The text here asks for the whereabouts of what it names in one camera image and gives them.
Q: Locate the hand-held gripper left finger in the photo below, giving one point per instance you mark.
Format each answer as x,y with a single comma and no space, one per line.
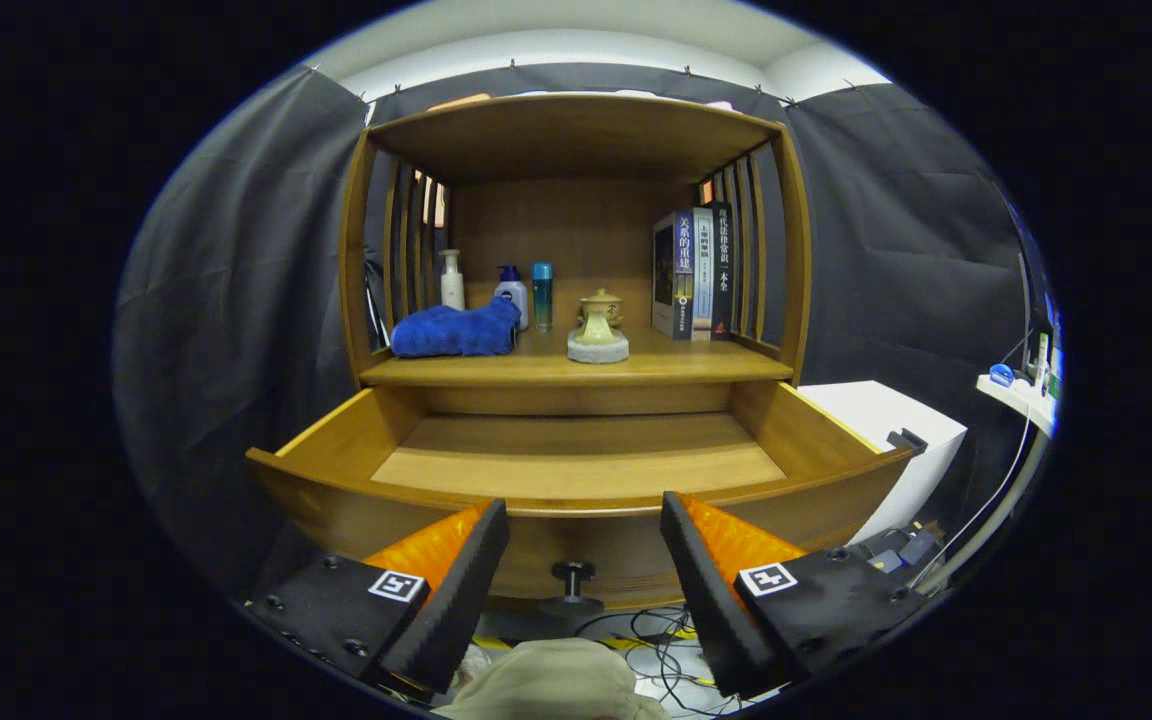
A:
454,595

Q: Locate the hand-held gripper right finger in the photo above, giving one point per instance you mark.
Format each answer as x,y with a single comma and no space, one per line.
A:
711,595

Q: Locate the wooden drawer with black knob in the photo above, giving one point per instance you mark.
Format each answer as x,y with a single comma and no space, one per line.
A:
576,470

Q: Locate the pale green soap bar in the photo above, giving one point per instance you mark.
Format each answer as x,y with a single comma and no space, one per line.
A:
596,328

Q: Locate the wooden cabinet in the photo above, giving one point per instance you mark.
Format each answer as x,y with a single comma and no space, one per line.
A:
576,230

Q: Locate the white box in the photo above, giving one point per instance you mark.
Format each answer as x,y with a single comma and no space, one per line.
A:
876,410

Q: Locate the small black object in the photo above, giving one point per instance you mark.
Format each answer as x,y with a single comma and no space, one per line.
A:
908,441

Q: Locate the blue towel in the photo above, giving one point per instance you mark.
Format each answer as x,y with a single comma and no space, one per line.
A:
446,335

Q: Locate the white pump bottle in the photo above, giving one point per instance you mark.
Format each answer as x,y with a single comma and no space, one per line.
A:
452,290

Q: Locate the white bottle with blue cap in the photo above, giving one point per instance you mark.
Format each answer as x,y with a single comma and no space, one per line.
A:
514,295

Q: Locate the teal bottle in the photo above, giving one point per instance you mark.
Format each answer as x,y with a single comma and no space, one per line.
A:
543,300

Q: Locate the beige lidded tea cup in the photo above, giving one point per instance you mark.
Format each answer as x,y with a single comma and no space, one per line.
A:
602,300

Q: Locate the light blue book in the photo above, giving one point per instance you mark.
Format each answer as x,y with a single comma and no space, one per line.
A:
703,280

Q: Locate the black book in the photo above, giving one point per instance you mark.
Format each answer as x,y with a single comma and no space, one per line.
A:
723,270

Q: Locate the dark blue book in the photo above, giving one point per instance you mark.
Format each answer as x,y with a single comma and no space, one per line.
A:
683,270

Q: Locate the white side desk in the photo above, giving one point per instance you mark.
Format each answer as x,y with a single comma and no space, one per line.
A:
1011,392

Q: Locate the small blue object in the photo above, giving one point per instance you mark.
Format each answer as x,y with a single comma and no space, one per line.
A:
1002,375

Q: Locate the black backdrop cloth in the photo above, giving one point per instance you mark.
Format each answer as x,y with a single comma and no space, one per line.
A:
236,300

